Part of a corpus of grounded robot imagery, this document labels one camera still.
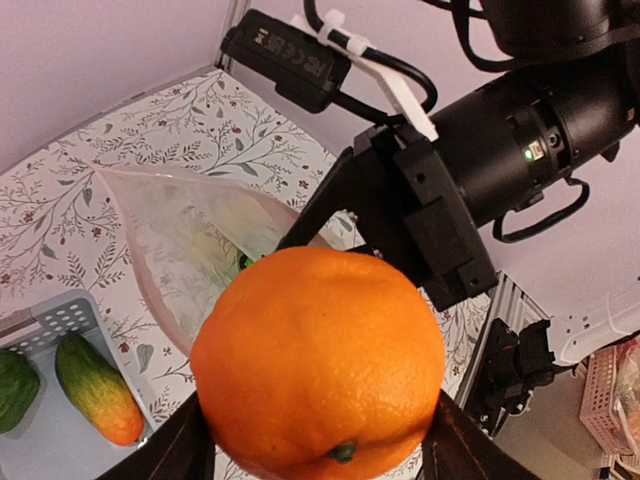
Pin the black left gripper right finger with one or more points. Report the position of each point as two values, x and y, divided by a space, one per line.
454 448

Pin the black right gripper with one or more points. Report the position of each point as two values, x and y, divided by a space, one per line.
420 224

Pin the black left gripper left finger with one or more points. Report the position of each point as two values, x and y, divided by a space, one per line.
181 449

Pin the green toy watermelon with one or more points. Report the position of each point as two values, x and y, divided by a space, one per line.
243 261

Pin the orange toy orange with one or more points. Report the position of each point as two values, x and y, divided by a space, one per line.
319 364

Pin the clear zip top bag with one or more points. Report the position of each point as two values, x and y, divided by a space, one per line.
183 232

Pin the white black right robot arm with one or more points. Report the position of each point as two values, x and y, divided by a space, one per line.
567 92

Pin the green orange toy mango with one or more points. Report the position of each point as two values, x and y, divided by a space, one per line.
98 391

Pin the blue perforated plastic basket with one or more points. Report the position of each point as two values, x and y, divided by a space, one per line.
54 440

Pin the pink plastic basket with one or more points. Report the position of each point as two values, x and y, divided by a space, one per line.
602 411

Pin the green toy pepper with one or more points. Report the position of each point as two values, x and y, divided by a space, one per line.
20 384

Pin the floral patterned table mat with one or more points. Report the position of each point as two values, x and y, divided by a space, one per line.
60 229

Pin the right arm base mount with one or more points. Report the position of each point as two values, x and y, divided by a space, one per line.
511 366

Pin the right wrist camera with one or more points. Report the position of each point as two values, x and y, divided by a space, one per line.
304 71

